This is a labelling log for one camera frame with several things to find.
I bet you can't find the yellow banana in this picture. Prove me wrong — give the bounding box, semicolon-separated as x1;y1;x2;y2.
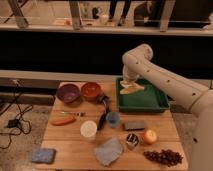
120;80;145;95

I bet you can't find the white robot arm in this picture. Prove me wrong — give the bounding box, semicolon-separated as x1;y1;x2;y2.
122;44;213;171

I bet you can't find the green plastic tray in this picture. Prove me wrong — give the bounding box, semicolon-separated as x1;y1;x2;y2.
116;77;170;113

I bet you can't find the red bowl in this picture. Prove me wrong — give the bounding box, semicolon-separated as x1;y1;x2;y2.
81;82;102;101

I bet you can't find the small blue cup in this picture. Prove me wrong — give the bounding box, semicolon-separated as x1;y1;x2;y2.
106;112;120;128

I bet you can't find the purple bowl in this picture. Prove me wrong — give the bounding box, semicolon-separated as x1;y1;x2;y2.
56;84;80;103

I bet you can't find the orange apple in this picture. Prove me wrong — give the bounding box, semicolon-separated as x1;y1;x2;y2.
142;129;157;145

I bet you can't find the metal fork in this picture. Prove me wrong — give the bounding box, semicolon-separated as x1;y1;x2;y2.
61;111;85;117

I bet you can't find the white paper cup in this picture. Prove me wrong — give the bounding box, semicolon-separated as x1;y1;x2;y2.
80;120;97;142

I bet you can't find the black mug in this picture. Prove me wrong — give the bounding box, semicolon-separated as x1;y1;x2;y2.
92;7;101;19

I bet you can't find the grey blue cloth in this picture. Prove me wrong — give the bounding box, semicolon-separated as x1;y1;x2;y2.
94;137;123;166

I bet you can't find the orange carrot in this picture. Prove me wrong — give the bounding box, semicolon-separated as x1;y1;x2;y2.
50;116;76;126

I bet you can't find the bunch of dark grapes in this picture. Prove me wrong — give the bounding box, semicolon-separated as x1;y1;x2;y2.
143;149;183;167

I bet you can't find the blue sponge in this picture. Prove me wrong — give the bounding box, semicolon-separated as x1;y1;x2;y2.
31;148;56;164

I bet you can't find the black power adapter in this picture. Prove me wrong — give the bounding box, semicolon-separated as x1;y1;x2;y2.
7;119;19;128

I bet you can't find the black floor cable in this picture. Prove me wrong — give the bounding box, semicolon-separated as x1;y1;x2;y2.
0;83;34;150

